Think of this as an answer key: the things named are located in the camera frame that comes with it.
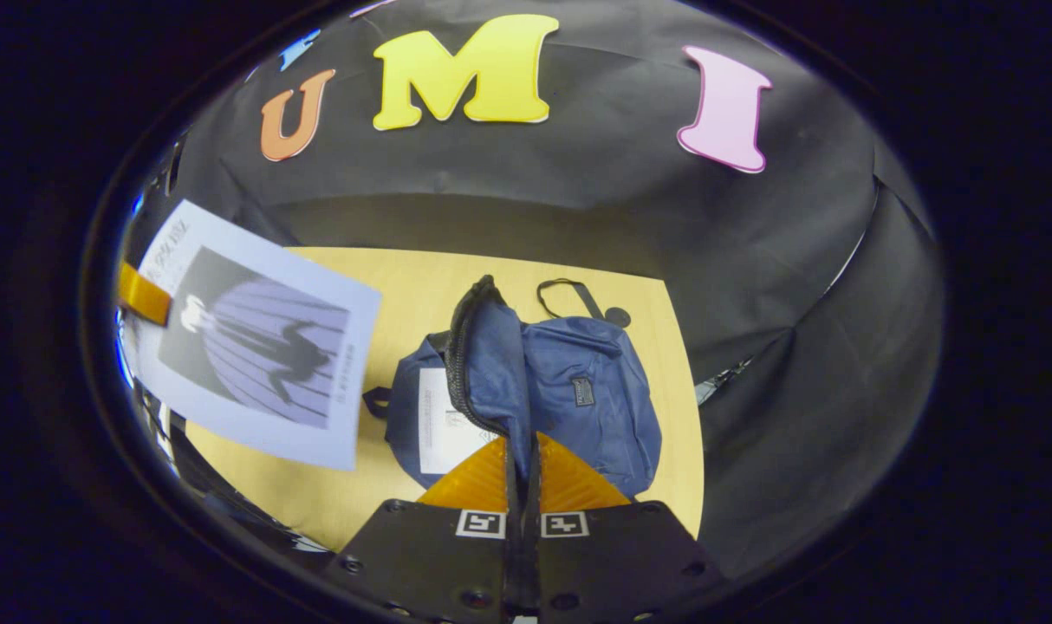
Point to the blue schoolbag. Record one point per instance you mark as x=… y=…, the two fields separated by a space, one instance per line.
x=595 y=390

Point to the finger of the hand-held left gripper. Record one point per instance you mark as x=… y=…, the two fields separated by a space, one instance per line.
x=145 y=296

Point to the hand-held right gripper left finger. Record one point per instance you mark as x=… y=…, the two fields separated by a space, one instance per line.
x=431 y=563

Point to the plain white book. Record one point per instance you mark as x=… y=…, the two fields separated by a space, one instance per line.
x=444 y=433

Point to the illustrated cover book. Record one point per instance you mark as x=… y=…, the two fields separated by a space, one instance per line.
x=257 y=347

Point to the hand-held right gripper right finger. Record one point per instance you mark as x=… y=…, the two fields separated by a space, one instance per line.
x=621 y=563

